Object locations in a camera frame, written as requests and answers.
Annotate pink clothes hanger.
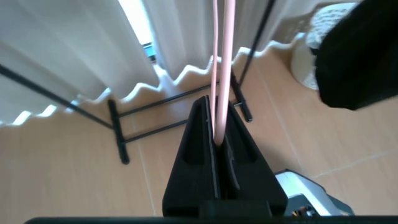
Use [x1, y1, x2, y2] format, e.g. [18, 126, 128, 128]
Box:
[210, 0, 236, 147]

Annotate black shorts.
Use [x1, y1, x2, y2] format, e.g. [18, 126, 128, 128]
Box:
[315, 0, 398, 110]

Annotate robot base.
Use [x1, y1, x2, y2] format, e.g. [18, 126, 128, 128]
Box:
[275, 169, 355, 217]

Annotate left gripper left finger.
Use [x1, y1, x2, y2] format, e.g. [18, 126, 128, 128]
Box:
[162, 95, 221, 218]

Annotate black clothes rack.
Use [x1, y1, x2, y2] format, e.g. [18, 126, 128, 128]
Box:
[0, 0, 277, 166]

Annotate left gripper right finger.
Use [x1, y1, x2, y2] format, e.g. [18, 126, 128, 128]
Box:
[218, 101, 289, 218]

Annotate window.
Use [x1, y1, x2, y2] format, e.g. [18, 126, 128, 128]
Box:
[118, 0, 158, 63]

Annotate white laundry basket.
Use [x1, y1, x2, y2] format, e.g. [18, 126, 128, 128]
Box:
[290, 2, 358, 91]

